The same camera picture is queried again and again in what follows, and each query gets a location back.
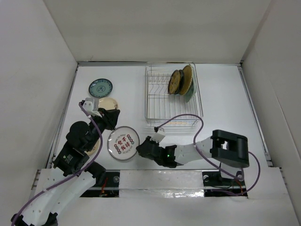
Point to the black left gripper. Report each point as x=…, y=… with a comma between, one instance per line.
x=110, y=117

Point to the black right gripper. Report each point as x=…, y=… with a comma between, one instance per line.
x=147, y=140

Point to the cream plate with black patch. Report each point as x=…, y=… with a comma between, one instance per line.
x=108, y=103

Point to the white plate with red characters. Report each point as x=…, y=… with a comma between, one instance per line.
x=122, y=143

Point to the blue patterned round plate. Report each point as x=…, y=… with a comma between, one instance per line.
x=100, y=88

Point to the beige round plate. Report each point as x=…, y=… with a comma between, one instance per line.
x=94, y=149

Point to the light green rectangular plate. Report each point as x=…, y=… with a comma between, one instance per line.
x=190, y=93

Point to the gold and black round plate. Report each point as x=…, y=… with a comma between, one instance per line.
x=174, y=83

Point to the glossy black round plate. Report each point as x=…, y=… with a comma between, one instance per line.
x=181, y=82

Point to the round bamboo woven plate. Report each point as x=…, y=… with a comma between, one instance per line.
x=188, y=77

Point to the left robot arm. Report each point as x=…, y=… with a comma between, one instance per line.
x=73, y=171

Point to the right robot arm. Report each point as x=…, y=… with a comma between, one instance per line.
x=226, y=151

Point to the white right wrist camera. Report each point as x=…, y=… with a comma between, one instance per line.
x=158, y=136

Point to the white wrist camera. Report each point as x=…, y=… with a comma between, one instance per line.
x=158, y=136
x=89, y=106

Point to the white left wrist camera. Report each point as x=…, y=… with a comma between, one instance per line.
x=89, y=106

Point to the metal wire dish rack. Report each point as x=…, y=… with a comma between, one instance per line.
x=161, y=106

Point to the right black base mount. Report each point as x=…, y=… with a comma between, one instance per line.
x=216, y=186

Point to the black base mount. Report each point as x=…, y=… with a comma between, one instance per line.
x=216, y=186
x=108, y=188

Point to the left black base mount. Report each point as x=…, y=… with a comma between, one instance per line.
x=108, y=188

